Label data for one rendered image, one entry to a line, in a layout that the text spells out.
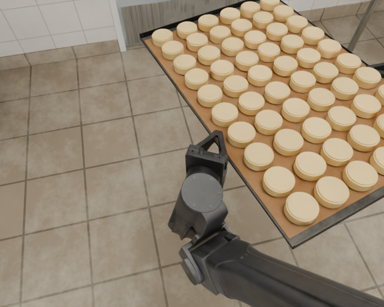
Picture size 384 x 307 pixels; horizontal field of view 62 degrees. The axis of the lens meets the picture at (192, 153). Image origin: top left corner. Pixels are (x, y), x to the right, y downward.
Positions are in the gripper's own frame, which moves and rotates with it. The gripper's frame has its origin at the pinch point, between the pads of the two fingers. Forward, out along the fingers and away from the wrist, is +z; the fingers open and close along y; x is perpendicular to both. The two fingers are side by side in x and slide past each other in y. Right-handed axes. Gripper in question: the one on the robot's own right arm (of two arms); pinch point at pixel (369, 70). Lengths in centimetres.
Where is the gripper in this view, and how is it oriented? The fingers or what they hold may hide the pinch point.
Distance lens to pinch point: 81.0
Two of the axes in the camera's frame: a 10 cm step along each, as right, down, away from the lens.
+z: -9.5, -2.4, 1.9
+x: -3.1, 7.9, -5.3
